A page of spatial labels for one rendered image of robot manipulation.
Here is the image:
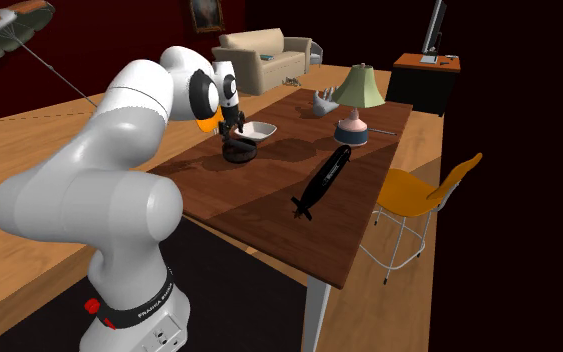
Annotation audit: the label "orange rounded object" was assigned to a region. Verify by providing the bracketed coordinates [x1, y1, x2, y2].
[194, 105, 225, 134]

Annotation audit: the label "white bowl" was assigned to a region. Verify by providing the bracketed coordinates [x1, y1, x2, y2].
[233, 121, 279, 144]

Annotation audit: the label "dark brown round bowl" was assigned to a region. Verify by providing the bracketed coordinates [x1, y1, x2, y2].
[221, 137, 259, 165]

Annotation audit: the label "beige sofa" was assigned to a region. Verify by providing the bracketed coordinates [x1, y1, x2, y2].
[211, 27, 313, 97]

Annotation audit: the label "white hand figure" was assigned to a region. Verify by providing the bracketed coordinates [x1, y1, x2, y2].
[311, 87, 341, 118]

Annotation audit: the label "brown wooden table white legs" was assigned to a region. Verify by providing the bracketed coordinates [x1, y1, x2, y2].
[147, 87, 414, 352]

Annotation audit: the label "grey chair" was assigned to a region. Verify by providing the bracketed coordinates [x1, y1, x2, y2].
[309, 40, 325, 67]

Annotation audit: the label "black torpedo toy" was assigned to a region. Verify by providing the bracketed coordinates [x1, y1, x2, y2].
[290, 144, 353, 222]

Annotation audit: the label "table lamp green shade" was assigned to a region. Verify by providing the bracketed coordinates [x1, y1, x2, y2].
[331, 62, 387, 148]

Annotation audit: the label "black robot stand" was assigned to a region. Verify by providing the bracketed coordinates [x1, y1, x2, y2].
[0, 217, 308, 352]

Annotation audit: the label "black desk with monitor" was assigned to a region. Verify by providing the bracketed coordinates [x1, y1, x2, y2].
[385, 0, 462, 118]

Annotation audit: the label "orange chair white legs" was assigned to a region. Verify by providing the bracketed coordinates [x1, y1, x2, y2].
[358, 151, 484, 286]

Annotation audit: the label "parasol on pole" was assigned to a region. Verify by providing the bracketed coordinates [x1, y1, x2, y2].
[0, 0, 100, 109]

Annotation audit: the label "framed wall picture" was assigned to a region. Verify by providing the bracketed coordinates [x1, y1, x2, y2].
[188, 0, 227, 35]

